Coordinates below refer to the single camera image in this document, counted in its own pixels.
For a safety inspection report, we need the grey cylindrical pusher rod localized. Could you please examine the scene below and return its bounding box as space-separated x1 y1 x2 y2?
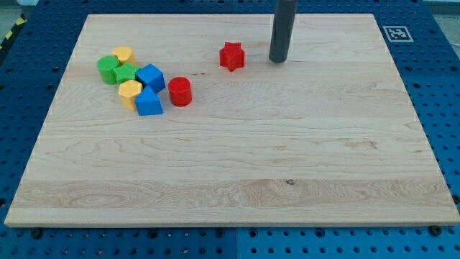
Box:
269 0 298 63

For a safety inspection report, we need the red star block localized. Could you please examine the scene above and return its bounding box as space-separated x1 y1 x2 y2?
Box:
219 42 245 72

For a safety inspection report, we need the green star block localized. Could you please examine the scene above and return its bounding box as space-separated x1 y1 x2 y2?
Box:
113 62 140 84

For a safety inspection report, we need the white fiducial marker tag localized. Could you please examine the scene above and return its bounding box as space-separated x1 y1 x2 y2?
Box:
383 25 413 42

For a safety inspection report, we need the red cylinder block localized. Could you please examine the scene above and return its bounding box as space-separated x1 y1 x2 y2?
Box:
167 77 192 106

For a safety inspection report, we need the light wooden board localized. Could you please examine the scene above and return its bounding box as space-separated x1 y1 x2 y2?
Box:
5 14 459 228

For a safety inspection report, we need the blue cube block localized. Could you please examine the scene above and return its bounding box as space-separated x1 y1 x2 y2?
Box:
136 64 165 94

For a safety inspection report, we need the blue triangle block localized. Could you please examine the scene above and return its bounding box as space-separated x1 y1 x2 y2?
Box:
134 86 163 116

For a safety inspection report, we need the yellow heart block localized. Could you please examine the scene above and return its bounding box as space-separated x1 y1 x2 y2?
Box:
112 46 137 65

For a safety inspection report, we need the yellow hexagon block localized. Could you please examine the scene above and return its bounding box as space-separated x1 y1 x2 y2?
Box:
118 80 142 111

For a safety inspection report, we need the green cylinder block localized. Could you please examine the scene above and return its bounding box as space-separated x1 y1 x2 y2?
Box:
96 55 119 85

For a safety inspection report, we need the black yellow hazard tape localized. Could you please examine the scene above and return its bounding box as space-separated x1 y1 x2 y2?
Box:
1 13 27 51

